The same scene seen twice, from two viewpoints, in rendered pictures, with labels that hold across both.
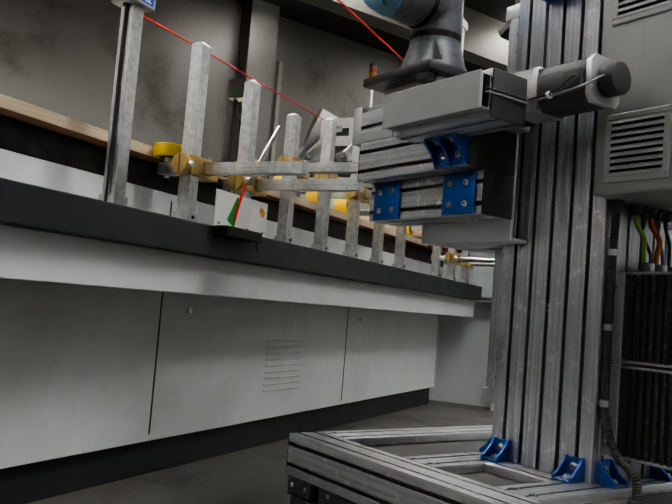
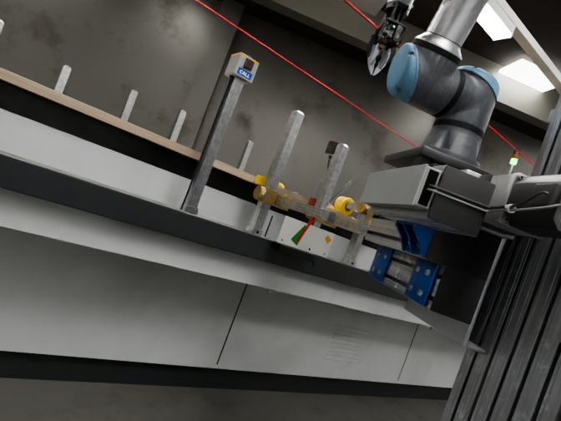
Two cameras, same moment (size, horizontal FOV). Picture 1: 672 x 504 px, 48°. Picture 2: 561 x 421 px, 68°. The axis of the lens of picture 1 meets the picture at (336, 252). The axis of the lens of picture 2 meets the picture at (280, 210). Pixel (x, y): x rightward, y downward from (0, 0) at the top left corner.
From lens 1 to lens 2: 0.78 m
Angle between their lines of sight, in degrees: 29
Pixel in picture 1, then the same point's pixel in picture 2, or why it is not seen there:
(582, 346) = not seen: outside the picture
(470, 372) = not seen: hidden behind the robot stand
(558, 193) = (531, 316)
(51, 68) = (320, 124)
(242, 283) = (299, 285)
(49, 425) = (137, 340)
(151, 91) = (374, 144)
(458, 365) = not seen: hidden behind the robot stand
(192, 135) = (272, 174)
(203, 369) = (274, 332)
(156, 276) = (217, 266)
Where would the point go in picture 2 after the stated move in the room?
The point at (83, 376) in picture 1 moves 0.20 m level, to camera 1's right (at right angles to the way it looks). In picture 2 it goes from (171, 315) to (210, 339)
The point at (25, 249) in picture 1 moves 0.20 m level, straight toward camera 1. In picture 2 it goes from (103, 229) to (58, 229)
